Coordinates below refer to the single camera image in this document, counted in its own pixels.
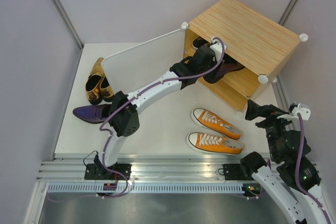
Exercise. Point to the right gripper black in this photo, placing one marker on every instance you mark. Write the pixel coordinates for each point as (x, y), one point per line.
(253, 109)

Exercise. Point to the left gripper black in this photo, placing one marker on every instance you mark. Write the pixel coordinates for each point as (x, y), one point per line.
(214, 61)

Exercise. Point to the black canvas sneaker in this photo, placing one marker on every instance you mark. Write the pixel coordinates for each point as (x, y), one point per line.
(200, 42)

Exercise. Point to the purple loafer shoe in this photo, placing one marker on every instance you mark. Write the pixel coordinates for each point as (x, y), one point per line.
(222, 70)
(93, 114)

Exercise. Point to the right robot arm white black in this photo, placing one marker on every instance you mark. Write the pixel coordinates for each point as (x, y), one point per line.
(299, 195)

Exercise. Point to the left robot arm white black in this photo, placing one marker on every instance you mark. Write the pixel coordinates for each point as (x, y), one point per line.
(123, 118)

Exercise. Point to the wooden two-shelf shoe cabinet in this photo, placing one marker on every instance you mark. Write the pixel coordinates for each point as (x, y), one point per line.
(261, 45)

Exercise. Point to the white translucent cabinet door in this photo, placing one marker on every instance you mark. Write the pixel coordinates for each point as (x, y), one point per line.
(140, 65)

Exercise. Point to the gold heeled shoe right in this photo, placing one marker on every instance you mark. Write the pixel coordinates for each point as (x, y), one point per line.
(106, 90)

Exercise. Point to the gold heeled shoe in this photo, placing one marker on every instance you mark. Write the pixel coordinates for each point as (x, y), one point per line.
(94, 80)
(106, 90)

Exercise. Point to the gold heeled shoe left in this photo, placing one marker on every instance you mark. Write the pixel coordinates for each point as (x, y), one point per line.
(94, 80)

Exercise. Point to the orange canvas sneaker upper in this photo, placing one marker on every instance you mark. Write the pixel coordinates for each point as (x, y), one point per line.
(210, 120)

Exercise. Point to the orange canvas sneaker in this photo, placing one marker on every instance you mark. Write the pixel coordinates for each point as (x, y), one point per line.
(210, 120)
(211, 144)

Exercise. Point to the orange canvas sneaker lower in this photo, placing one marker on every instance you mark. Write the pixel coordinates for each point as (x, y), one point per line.
(211, 144)

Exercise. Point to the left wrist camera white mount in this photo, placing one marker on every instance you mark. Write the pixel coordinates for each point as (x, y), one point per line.
(218, 46)

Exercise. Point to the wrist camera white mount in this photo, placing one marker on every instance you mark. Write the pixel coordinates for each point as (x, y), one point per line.
(294, 110)
(218, 46)

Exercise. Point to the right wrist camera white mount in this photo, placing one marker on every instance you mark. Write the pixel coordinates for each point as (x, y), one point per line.
(294, 110)

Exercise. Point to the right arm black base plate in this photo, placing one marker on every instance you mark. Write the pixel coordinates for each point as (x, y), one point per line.
(232, 172)

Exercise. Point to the white slotted cable duct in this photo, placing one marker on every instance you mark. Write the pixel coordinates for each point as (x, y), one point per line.
(159, 188)

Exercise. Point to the aluminium rail frame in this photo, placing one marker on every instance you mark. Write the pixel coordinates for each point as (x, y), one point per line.
(143, 170)

